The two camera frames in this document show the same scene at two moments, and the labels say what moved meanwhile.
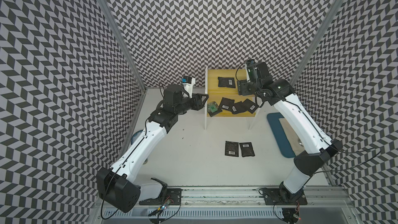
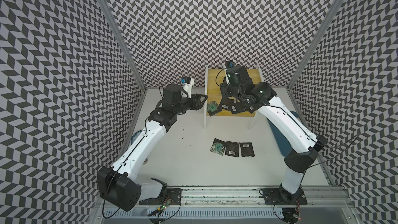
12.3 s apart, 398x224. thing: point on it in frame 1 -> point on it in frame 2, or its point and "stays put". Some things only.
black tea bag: (246, 149) stays put
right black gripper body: (246, 88) -> (227, 90)
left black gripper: (196, 99) stays put
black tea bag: (231, 149) stays put
